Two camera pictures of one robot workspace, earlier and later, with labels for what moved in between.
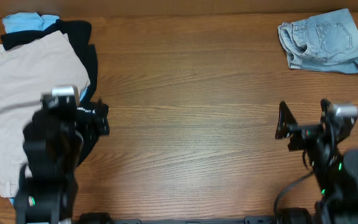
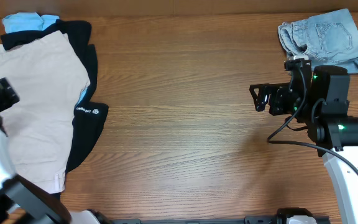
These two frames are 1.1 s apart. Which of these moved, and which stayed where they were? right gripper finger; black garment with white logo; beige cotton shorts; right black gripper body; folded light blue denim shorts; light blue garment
Moved: right black gripper body; right gripper finger
Stayed: light blue garment; beige cotton shorts; black garment with white logo; folded light blue denim shorts
